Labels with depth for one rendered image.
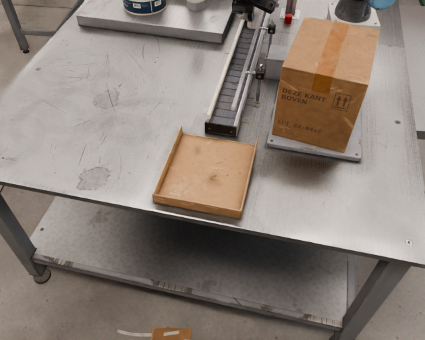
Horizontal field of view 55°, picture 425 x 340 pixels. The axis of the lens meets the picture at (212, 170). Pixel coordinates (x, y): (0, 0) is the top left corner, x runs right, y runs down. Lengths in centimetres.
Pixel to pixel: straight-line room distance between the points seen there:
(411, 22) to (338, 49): 91
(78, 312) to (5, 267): 46
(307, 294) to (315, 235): 63
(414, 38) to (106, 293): 179
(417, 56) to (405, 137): 52
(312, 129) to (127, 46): 91
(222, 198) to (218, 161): 15
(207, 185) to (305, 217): 30
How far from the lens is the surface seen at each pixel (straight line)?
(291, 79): 122
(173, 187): 124
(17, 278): 221
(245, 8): 168
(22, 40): 353
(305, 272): 181
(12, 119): 161
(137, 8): 195
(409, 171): 142
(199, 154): 132
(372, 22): 194
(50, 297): 210
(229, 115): 139
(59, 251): 193
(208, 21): 189
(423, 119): 163
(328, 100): 124
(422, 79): 182
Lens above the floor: 180
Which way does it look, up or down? 49 degrees down
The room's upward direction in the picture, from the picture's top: straight up
